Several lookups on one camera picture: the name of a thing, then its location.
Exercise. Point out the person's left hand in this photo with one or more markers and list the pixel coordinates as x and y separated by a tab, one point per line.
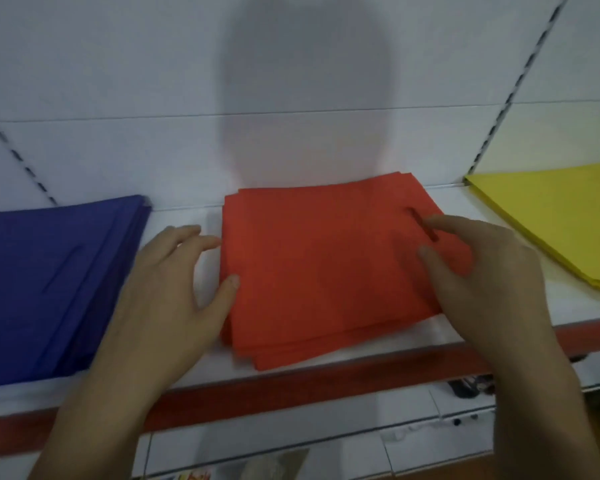
154	314

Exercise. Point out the person's right hand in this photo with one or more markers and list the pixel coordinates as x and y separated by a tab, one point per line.
500	294

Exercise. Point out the person's left thumb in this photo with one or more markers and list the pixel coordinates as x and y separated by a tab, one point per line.
221	292

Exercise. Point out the person's right thumb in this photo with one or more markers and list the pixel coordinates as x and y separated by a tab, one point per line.
436	267

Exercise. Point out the person's left middle finger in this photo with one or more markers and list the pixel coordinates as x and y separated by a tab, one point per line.
180	233

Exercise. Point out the stack of red fabric bags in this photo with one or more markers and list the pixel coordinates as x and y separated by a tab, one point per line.
325	264

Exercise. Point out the person's right forearm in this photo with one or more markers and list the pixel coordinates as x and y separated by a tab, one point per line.
545	419

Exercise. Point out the person's left forearm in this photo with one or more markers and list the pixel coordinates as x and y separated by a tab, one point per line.
99	424

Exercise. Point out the dark small items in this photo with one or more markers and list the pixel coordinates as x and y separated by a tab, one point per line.
467	385

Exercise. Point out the red shelf edge strip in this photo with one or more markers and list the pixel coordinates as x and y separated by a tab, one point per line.
305	382

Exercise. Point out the white shelf board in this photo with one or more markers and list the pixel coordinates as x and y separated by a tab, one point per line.
565	299

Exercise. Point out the stack of yellow fabric bags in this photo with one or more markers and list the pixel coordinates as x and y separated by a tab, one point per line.
560	214

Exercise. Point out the stack of blue fabric bags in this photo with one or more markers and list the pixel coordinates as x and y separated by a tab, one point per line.
44	279

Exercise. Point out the white lower shelf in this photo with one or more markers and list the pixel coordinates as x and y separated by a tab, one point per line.
290	434

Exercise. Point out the slotted metal shelf upright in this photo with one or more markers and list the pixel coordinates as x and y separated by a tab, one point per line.
522	77
17	157

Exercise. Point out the grey paper packet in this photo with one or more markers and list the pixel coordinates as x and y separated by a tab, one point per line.
275	467

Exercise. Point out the colourful printed packet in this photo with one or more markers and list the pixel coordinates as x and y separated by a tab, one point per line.
195	475

